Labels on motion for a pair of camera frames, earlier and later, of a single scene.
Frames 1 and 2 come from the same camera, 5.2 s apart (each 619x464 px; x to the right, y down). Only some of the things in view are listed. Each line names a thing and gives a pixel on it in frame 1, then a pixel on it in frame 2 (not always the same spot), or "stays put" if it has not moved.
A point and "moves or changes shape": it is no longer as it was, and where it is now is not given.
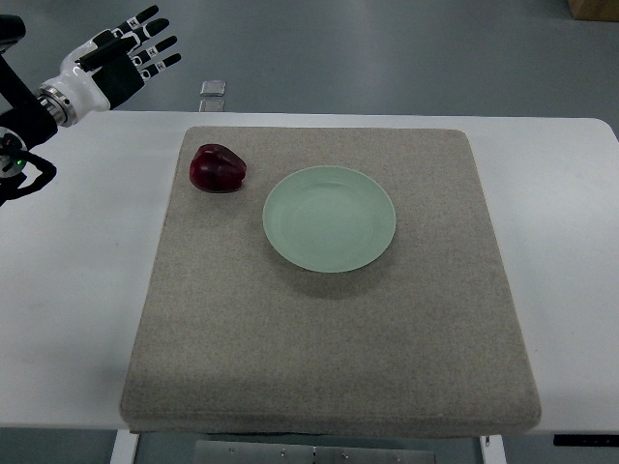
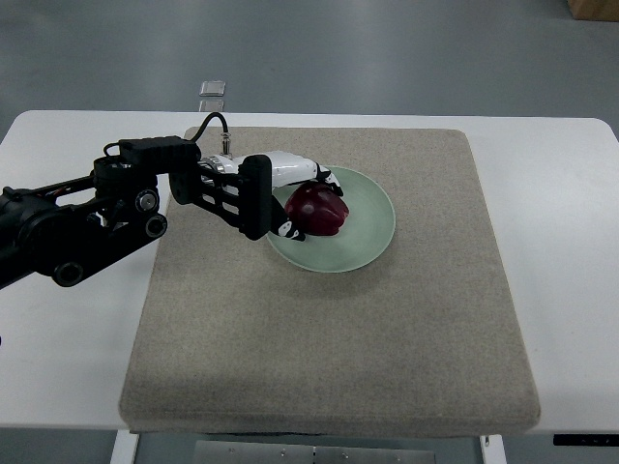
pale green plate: [329, 218] stays put
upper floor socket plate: [213, 88] stays put
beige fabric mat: [424, 340] stays put
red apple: [216, 168] moves or changes shape
